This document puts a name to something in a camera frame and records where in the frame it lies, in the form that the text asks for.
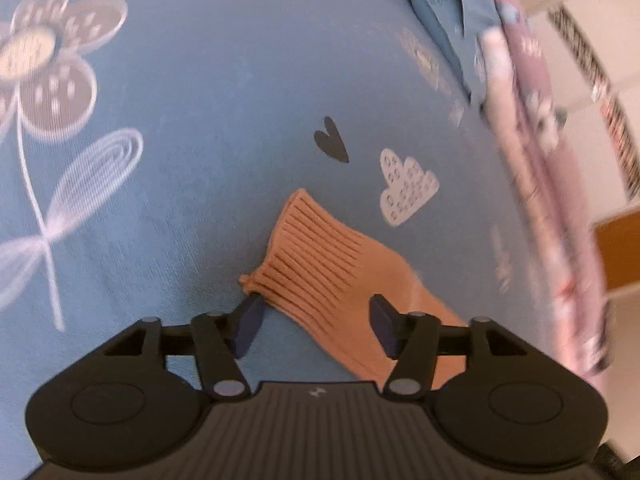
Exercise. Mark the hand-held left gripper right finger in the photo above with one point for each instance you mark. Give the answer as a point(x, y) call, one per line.
point(386, 325)

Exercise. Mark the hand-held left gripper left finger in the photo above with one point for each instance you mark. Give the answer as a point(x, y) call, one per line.
point(246, 325)

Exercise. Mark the orange striped sweater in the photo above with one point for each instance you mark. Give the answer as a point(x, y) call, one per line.
point(320, 260)

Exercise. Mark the pink floral quilt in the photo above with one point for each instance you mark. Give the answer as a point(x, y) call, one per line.
point(545, 185)

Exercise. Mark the bed with blue floral sheet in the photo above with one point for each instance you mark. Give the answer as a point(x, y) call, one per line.
point(200, 110)

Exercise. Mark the wooden door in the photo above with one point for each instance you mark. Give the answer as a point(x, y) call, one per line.
point(622, 255)

